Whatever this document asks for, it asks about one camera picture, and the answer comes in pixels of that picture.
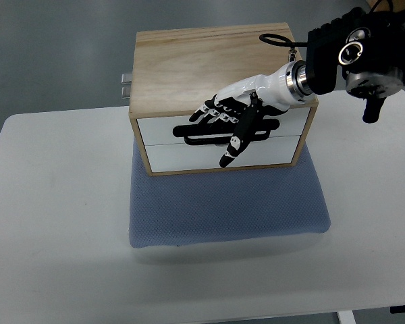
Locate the black table control panel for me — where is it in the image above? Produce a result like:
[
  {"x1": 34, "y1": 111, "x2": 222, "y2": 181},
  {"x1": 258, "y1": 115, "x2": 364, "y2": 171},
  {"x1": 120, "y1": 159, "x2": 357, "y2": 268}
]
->
[{"x1": 389, "y1": 305, "x2": 405, "y2": 314}]

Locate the blue-grey foam cushion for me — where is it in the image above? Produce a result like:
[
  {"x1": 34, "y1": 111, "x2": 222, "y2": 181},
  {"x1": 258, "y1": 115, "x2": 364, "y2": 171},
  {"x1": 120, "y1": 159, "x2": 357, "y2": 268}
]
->
[{"x1": 129, "y1": 148, "x2": 331, "y2": 248}]

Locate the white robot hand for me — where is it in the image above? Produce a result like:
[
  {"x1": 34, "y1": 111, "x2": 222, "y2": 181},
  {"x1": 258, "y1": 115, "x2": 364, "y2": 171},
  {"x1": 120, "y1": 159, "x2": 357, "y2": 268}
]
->
[{"x1": 189, "y1": 61, "x2": 315, "y2": 167}]

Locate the wooden drawer cabinet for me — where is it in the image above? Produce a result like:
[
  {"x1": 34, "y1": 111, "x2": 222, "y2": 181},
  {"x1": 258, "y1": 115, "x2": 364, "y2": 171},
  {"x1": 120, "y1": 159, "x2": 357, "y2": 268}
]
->
[{"x1": 129, "y1": 23, "x2": 318, "y2": 176}]

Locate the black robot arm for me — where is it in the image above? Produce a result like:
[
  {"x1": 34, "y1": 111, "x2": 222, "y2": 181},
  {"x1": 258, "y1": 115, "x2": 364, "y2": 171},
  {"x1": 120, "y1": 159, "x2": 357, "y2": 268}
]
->
[{"x1": 184, "y1": 1, "x2": 405, "y2": 167}]

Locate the white drawer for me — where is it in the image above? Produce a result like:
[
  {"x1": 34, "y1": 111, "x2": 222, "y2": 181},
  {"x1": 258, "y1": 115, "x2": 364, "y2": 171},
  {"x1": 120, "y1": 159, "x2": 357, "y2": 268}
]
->
[{"x1": 137, "y1": 107, "x2": 311, "y2": 146}]

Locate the metal clamp behind cabinet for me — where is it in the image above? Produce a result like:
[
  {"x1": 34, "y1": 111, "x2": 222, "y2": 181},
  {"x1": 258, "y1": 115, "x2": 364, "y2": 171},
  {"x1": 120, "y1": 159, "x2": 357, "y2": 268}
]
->
[{"x1": 121, "y1": 72, "x2": 132, "y2": 99}]

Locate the white table leg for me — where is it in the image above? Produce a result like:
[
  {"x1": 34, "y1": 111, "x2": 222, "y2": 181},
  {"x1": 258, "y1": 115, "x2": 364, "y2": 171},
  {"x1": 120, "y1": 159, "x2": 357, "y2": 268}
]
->
[{"x1": 337, "y1": 310, "x2": 356, "y2": 324}]

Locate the black cable loop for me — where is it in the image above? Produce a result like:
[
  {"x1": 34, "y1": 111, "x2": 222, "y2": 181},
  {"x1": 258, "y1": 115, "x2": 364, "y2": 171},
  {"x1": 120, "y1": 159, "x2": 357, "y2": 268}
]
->
[{"x1": 259, "y1": 32, "x2": 308, "y2": 63}]

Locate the black drawer handle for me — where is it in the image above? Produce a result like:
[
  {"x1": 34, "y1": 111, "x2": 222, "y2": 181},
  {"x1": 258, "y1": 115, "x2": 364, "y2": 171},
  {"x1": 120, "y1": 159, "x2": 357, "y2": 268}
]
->
[{"x1": 173, "y1": 118, "x2": 280, "y2": 146}]

